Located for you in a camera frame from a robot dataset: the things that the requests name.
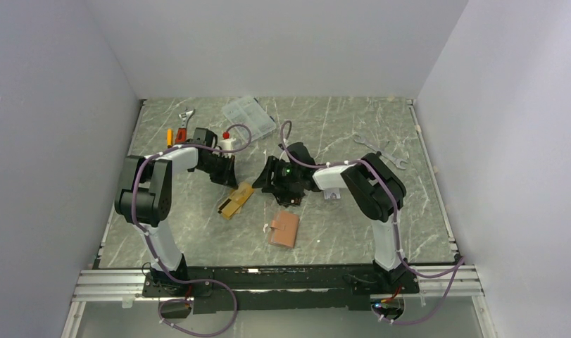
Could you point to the silver VIP card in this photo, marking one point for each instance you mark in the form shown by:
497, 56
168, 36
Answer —
332, 194

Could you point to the clear plastic screw box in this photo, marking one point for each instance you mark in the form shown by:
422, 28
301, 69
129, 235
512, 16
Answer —
247, 111

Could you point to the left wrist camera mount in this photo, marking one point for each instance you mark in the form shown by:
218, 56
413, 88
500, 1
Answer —
227, 143

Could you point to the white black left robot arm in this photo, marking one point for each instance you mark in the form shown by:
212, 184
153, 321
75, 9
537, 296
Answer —
144, 196

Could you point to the silver open end wrench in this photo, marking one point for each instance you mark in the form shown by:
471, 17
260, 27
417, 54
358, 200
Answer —
397, 162

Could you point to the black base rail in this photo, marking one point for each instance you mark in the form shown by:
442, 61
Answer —
279, 287

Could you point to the red handled adjustable wrench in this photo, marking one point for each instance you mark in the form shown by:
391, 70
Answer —
183, 126

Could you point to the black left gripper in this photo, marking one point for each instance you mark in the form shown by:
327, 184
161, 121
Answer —
227, 178

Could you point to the tan leather card holder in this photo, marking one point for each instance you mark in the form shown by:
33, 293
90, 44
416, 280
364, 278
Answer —
283, 229

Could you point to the black card stack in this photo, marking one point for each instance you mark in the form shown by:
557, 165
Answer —
287, 200

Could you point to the small yellow handled screwdriver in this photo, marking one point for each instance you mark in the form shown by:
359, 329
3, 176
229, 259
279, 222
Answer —
169, 138

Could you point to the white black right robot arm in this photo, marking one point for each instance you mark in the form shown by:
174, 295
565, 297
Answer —
377, 191

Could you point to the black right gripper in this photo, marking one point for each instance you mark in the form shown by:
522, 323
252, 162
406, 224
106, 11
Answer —
265, 182

